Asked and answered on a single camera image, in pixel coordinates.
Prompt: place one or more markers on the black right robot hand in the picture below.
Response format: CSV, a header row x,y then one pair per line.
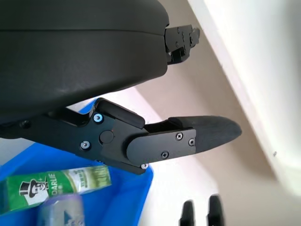
x,y
215,212

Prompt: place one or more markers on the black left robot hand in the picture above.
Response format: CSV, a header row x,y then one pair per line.
x,y
70,58

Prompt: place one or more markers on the green toothpaste box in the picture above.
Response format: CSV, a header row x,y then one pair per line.
x,y
58,186

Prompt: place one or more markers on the purple garbage bag roll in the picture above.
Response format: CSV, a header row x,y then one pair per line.
x,y
61,212

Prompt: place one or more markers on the blue plastic tray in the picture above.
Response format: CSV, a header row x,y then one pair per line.
x,y
122,202

